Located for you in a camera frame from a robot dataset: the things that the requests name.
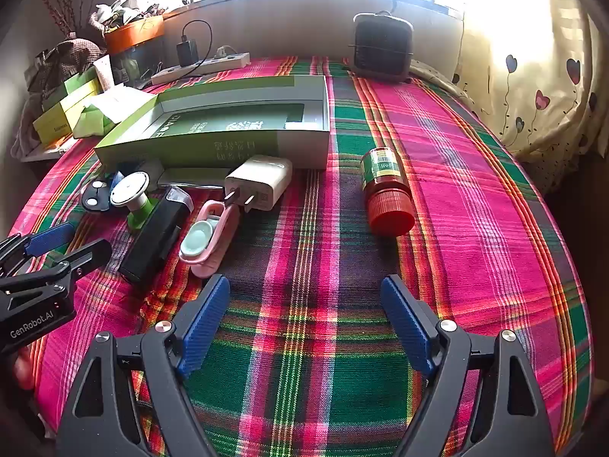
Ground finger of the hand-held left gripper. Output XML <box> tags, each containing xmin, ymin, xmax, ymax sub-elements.
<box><xmin>56</xmin><ymin>240</ymin><xmax>113</xmax><ymax>281</ymax></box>
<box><xmin>0</xmin><ymin>223</ymin><xmax>77</xmax><ymax>277</ymax></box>

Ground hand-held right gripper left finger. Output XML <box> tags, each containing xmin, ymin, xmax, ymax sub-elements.
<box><xmin>56</xmin><ymin>273</ymin><xmax>231</xmax><ymax>457</ymax></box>

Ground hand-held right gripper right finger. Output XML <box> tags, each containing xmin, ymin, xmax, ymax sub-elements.
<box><xmin>381</xmin><ymin>273</ymin><xmax>557</xmax><ymax>457</ymax></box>

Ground black round key fob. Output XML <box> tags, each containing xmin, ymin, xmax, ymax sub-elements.
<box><xmin>81</xmin><ymin>180</ymin><xmax>112</xmax><ymax>213</ymax></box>

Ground green stamp white top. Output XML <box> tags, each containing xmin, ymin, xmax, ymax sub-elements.
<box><xmin>110</xmin><ymin>171</ymin><xmax>158</xmax><ymax>232</ymax></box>

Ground black rectangular case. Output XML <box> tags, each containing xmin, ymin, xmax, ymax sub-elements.
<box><xmin>118</xmin><ymin>188</ymin><xmax>193</xmax><ymax>289</ymax></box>

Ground pink tape dispenser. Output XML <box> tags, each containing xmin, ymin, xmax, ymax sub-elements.
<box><xmin>178</xmin><ymin>200</ymin><xmax>241</xmax><ymax>279</ymax></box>

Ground white round jar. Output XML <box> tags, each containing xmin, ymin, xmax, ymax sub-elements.
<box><xmin>138</xmin><ymin>159</ymin><xmax>165</xmax><ymax>182</ymax></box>

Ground white black slim bar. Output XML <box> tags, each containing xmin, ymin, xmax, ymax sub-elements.
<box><xmin>157</xmin><ymin>168</ymin><xmax>230</xmax><ymax>189</ymax></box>

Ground red bottle green label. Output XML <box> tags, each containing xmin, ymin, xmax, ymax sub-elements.
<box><xmin>359</xmin><ymin>147</ymin><xmax>416</xmax><ymax>237</ymax></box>

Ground white charger plug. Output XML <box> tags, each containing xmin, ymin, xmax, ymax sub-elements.
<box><xmin>223</xmin><ymin>153</ymin><xmax>293</xmax><ymax>216</ymax></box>

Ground green cardboard box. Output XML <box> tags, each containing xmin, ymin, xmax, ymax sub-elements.
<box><xmin>94</xmin><ymin>75</ymin><xmax>331</xmax><ymax>171</ymax></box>

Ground person's left hand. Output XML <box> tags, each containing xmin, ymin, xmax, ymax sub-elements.
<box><xmin>13</xmin><ymin>347</ymin><xmax>38</xmax><ymax>390</ymax></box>

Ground white side shelf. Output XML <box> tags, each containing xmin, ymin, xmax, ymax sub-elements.
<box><xmin>23</xmin><ymin>138</ymin><xmax>77</xmax><ymax>161</ymax></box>

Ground yellow box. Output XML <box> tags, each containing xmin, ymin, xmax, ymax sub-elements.
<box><xmin>32</xmin><ymin>78</ymin><xmax>103</xmax><ymax>146</ymax></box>

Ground green tissue pack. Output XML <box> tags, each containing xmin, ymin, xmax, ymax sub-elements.
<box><xmin>71</xmin><ymin>105</ymin><xmax>120</xmax><ymax>138</ymax></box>

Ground pink green plaid blanket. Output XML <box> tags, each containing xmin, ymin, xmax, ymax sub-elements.
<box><xmin>10</xmin><ymin>54</ymin><xmax>595</xmax><ymax>457</ymax></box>

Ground white paper sheet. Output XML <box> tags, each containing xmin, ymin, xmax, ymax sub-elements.
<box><xmin>83</xmin><ymin>83</ymin><xmax>158</xmax><ymax>125</ymax></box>

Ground olive green box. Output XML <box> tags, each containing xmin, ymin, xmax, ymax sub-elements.
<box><xmin>43</xmin><ymin>67</ymin><xmax>103</xmax><ymax>110</ymax></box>

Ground white tube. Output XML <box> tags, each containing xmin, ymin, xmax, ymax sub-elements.
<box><xmin>92</xmin><ymin>54</ymin><xmax>115</xmax><ymax>91</ymax></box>

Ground brown checked cloth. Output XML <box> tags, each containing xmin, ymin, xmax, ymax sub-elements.
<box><xmin>26</xmin><ymin>32</ymin><xmax>108</xmax><ymax>91</ymax></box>

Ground glass fish tank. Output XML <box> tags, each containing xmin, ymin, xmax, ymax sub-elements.
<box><xmin>114</xmin><ymin>38</ymin><xmax>165</xmax><ymax>83</ymax></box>

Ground black power adapter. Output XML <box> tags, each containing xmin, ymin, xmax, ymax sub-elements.
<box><xmin>177</xmin><ymin>40</ymin><xmax>199</xmax><ymax>66</ymax></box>

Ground dried red branches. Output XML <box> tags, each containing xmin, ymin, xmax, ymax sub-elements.
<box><xmin>38</xmin><ymin>0</ymin><xmax>83</xmax><ymax>39</ymax></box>

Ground white power strip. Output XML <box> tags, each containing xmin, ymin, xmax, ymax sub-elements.
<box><xmin>151</xmin><ymin>52</ymin><xmax>251</xmax><ymax>86</ymax></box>

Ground cream dotted pillow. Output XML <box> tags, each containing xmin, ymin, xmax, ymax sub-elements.
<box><xmin>411</xmin><ymin>59</ymin><xmax>477</xmax><ymax>111</ymax></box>

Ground cream heart print curtain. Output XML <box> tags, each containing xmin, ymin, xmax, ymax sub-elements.
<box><xmin>452</xmin><ymin>0</ymin><xmax>609</xmax><ymax>191</ymax></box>

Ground black cable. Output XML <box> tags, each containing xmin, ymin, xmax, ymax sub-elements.
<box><xmin>181</xmin><ymin>20</ymin><xmax>214</xmax><ymax>78</ymax></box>

